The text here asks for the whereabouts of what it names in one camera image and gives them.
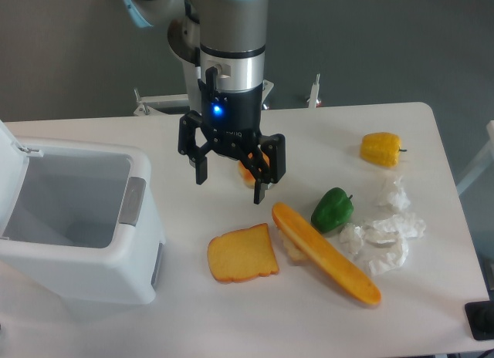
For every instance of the white trash bin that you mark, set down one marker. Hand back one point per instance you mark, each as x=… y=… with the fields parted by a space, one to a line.
x=79 y=218

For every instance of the small crumpled white tissue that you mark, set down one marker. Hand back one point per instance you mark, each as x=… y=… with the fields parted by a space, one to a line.
x=352 y=237

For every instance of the long orange baguette bread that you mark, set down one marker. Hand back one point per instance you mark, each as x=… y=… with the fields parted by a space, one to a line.
x=316 y=248

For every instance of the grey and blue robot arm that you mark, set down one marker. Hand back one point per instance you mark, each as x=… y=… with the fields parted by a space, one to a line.
x=222 y=46

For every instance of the small pale bread piece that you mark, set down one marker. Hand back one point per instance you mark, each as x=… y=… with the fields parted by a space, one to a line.
x=294 y=253

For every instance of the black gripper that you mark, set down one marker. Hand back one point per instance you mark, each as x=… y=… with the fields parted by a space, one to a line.
x=230 y=123

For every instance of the white metal frame right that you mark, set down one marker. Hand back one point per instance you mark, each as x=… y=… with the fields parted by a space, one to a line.
x=480 y=162

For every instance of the black device at edge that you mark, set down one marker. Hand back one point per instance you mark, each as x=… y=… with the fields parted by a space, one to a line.
x=480 y=319

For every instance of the round orange bun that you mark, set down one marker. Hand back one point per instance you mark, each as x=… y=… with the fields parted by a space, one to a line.
x=245 y=174

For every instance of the square toast bread slice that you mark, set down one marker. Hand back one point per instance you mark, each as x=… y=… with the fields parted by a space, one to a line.
x=242 y=255

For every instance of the table clamp with red knob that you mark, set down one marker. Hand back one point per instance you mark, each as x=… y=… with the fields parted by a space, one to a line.
x=314 y=100

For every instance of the yellow bell pepper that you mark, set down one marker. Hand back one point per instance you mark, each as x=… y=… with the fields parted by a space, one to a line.
x=382 y=148

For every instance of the green bell pepper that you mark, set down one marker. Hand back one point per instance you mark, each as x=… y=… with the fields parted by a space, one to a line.
x=333 y=210

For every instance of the upper crumpled white tissue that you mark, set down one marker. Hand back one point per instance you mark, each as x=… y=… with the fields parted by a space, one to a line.
x=392 y=195

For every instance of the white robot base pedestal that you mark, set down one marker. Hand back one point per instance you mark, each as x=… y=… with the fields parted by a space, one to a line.
x=183 y=37

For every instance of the large crumpled white tissue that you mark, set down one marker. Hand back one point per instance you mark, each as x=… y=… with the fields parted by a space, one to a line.
x=387 y=241

